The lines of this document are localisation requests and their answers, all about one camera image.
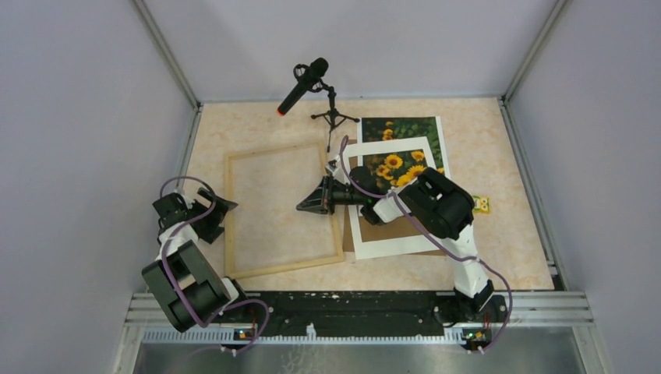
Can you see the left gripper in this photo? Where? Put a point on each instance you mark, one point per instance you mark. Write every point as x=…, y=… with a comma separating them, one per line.
x=210, y=232

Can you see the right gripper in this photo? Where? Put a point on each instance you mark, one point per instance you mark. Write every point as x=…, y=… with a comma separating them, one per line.
x=321, y=200

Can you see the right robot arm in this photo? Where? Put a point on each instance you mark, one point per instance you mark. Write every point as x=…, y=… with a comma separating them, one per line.
x=441, y=209

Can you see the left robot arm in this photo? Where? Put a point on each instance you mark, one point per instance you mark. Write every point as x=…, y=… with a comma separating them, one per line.
x=182, y=281

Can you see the sunflower photo front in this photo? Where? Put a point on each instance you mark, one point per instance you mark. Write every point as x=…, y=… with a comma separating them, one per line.
x=395, y=169

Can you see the sunflower photo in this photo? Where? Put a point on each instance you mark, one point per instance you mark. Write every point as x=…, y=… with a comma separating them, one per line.
x=395, y=169
x=378, y=129

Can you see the sunflower photo rear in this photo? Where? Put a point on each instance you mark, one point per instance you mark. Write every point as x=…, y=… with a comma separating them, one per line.
x=378, y=129

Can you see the white mat board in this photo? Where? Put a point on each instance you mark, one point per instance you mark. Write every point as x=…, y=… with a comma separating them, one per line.
x=391, y=246

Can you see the black tripod stand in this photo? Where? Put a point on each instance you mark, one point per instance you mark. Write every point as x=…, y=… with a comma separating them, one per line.
x=332, y=116

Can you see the brown backing board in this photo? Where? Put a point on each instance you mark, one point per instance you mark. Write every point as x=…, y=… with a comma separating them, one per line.
x=398, y=228

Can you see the black microphone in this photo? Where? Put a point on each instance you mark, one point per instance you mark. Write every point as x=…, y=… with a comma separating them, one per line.
x=309, y=78

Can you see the yellow toy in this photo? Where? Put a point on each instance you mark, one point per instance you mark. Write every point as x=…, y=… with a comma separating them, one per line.
x=482, y=204

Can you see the wooden picture frame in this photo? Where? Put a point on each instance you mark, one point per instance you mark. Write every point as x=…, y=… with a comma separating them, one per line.
x=335, y=217

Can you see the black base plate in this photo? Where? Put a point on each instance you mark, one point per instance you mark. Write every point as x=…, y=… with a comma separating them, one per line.
x=363, y=313

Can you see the aluminium rail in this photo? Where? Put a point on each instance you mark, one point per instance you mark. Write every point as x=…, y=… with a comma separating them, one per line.
x=524, y=309

